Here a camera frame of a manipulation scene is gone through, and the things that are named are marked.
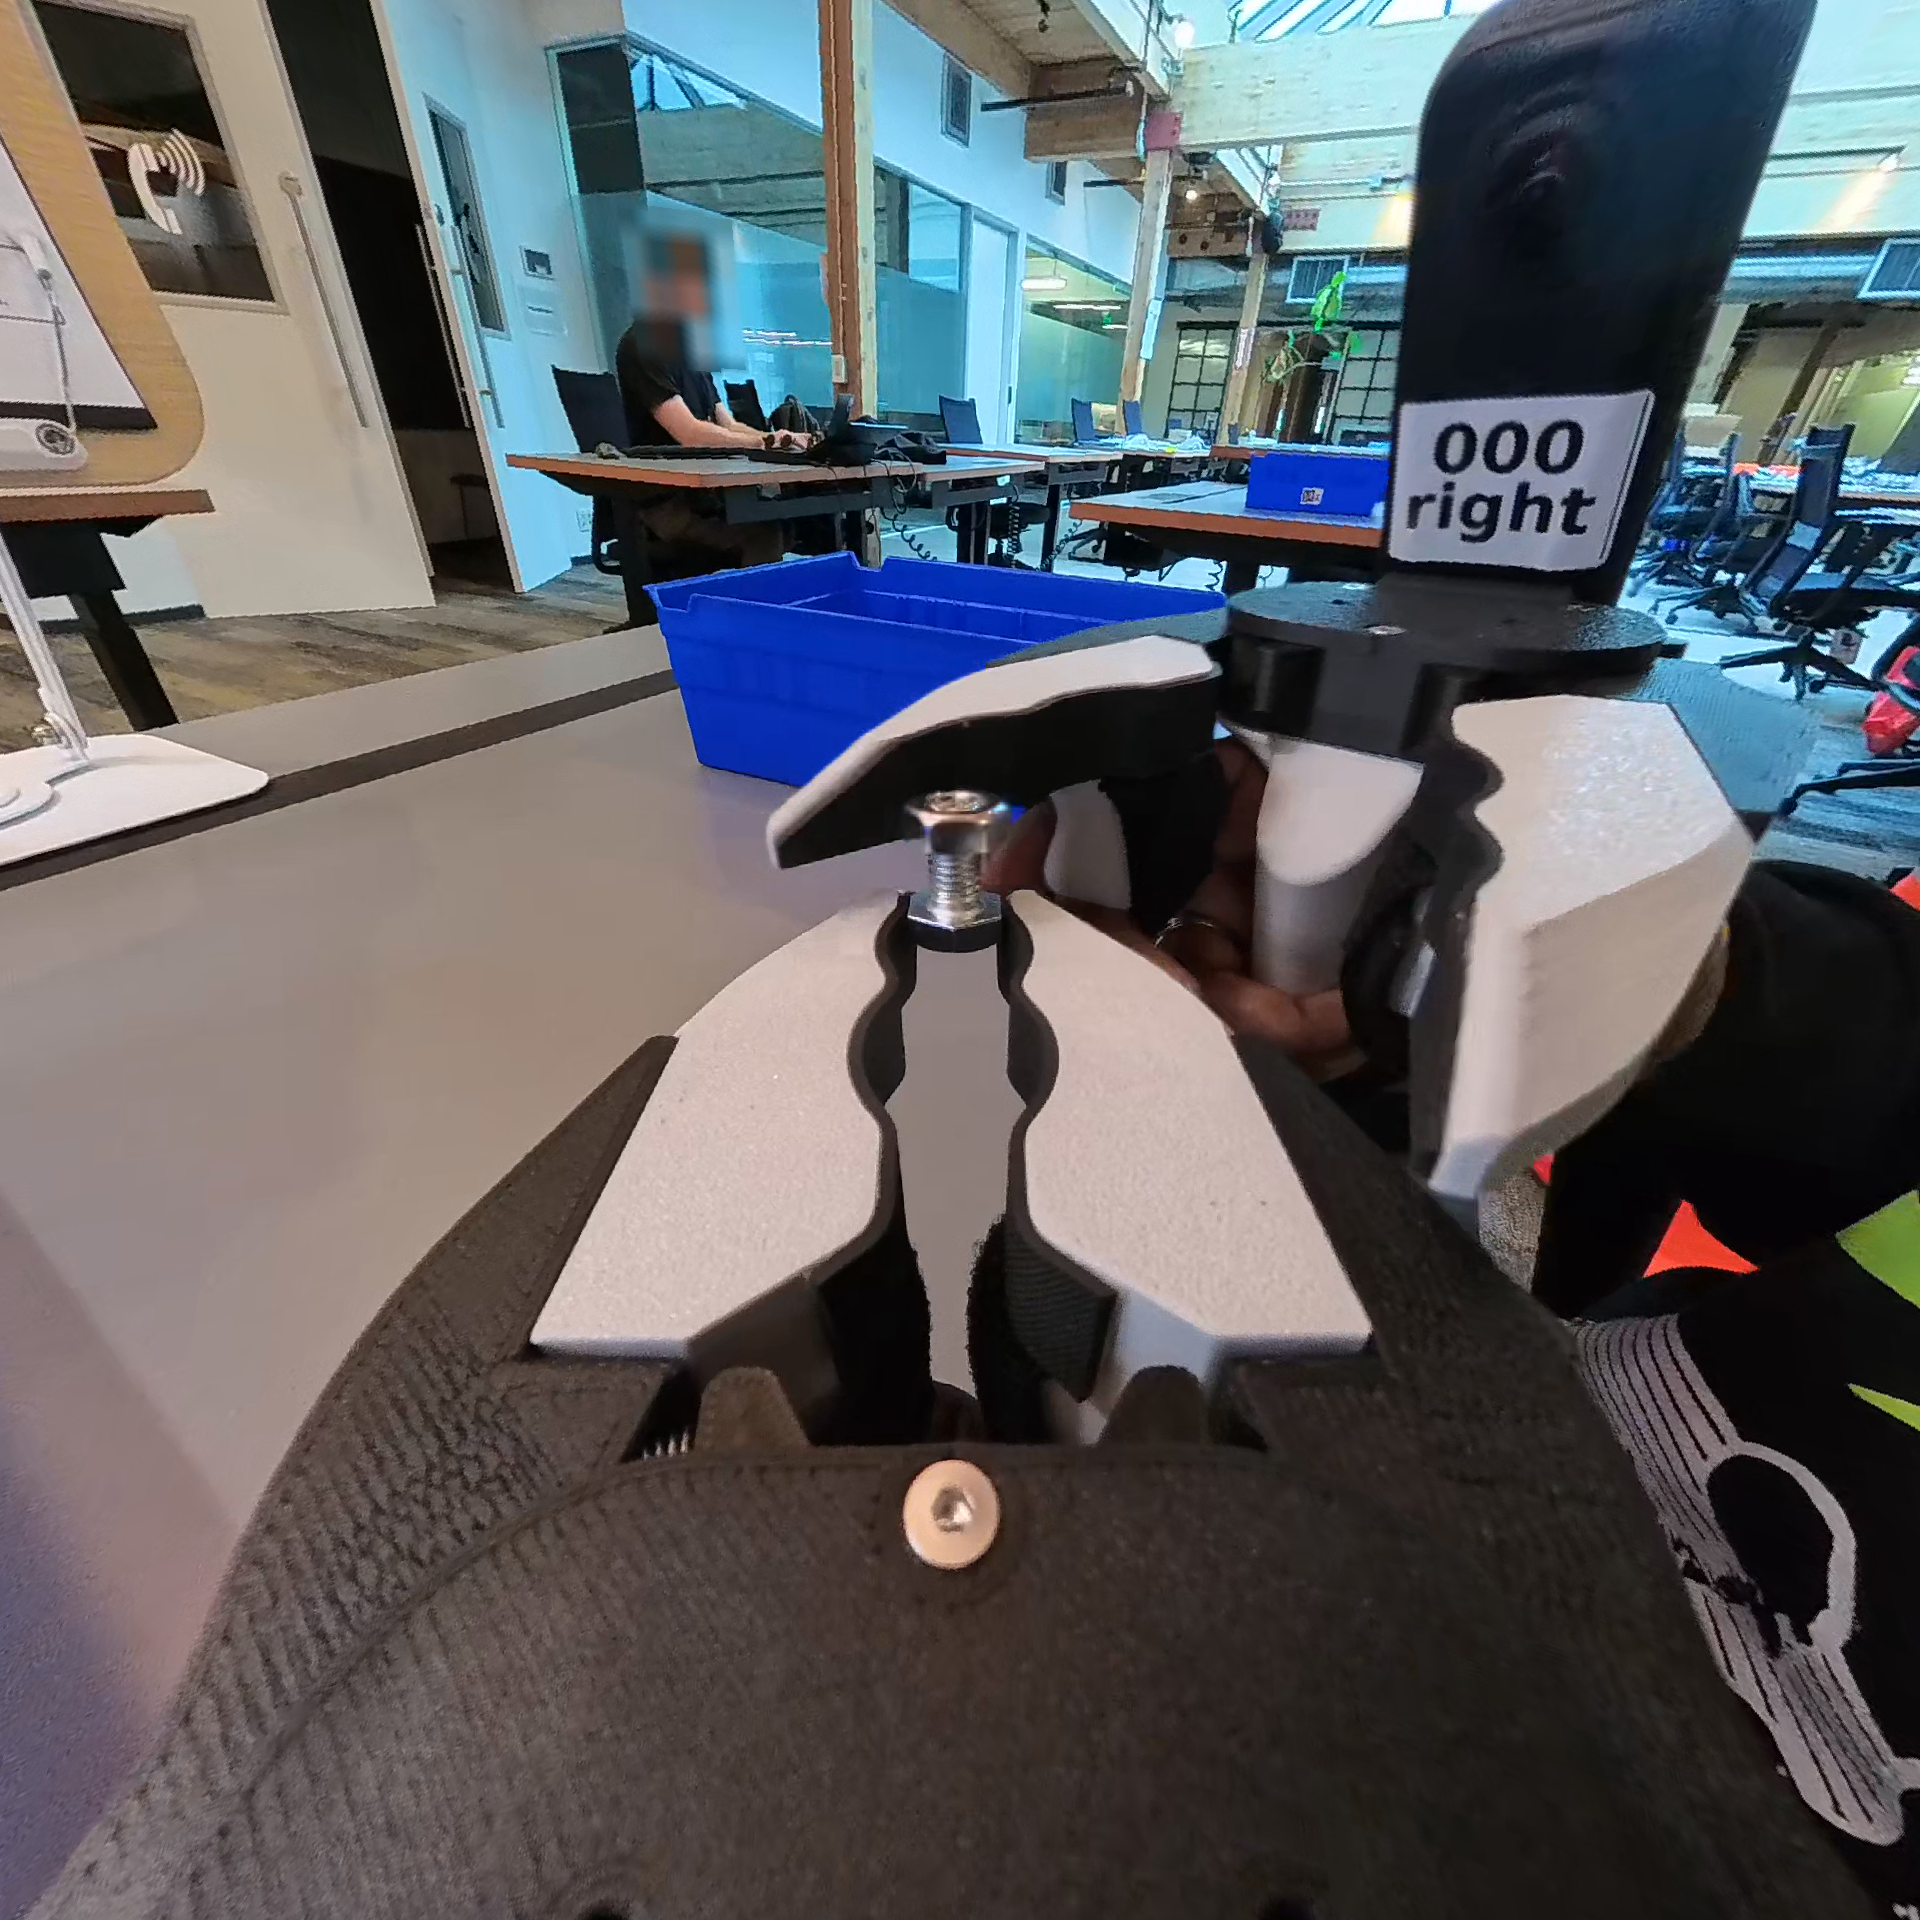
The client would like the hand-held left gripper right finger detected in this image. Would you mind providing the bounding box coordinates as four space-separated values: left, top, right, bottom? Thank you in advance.
984 889 1376 1412

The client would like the blue plastic bin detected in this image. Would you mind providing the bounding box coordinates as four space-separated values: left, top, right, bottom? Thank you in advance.
648 552 1234 791
1243 449 1394 522

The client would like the silver hex bolt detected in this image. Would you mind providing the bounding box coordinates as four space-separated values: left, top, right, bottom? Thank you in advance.
909 848 1009 949

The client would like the white sign stand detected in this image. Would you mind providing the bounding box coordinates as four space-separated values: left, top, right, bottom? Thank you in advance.
1 534 272 873

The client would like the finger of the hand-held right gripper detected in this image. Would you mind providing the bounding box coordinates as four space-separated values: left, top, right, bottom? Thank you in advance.
765 634 1228 908
1251 696 1759 1206

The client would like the wooden office desk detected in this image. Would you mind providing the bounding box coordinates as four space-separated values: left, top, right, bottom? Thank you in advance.
507 442 1118 620
1072 486 1399 602

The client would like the green plant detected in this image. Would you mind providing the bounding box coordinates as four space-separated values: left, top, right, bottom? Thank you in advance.
1273 265 1357 379

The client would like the wooden pillar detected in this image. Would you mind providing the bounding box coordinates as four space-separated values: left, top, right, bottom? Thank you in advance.
813 2 881 425

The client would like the person's right forearm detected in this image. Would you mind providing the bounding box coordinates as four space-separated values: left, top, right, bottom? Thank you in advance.
1524 865 1920 1321

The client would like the black printed shirt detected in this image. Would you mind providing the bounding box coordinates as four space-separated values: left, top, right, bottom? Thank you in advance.
1572 1195 1920 1868

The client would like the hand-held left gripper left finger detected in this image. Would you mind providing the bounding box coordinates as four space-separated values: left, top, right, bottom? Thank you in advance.
528 889 931 1412

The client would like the small red object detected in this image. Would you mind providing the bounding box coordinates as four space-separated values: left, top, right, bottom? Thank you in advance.
1536 1156 1763 1282

